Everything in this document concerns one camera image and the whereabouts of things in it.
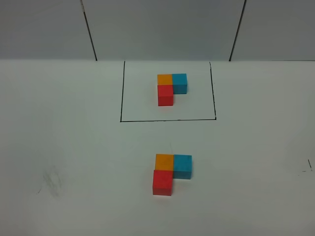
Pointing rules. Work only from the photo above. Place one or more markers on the red template block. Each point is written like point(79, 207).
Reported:
point(165, 95)

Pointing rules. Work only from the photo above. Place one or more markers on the orange template block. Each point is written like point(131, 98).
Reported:
point(164, 79)

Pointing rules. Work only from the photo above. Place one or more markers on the blue template block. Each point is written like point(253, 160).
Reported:
point(180, 83)

